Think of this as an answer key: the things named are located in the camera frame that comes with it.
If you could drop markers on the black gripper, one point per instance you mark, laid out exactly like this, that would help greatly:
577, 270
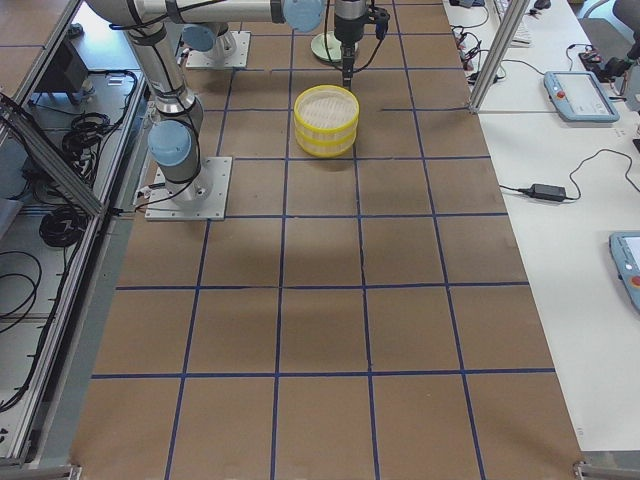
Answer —
349, 26

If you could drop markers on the yellow steamer layer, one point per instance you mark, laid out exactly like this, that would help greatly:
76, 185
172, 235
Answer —
326, 109
325, 145

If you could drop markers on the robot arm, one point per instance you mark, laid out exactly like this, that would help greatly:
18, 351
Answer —
144, 24

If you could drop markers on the light green plate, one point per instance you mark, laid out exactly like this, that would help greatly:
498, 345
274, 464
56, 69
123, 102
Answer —
327, 48

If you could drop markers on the teach pendant far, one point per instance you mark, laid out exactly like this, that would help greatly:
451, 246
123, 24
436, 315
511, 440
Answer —
579, 97

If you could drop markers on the teach pendant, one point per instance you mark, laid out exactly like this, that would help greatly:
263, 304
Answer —
579, 97
624, 250

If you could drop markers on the black power adapter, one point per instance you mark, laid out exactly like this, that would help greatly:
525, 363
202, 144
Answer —
545, 192

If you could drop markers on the black box on shelf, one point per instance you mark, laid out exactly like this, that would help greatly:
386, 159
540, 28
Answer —
66, 73

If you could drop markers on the teach pendant near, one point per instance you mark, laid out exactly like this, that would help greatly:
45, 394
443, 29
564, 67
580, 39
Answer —
624, 250

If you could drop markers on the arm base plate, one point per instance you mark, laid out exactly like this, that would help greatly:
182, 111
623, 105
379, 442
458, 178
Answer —
205, 198
217, 52

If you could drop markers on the aluminium frame post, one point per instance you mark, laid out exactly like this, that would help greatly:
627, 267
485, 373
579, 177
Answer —
511, 19

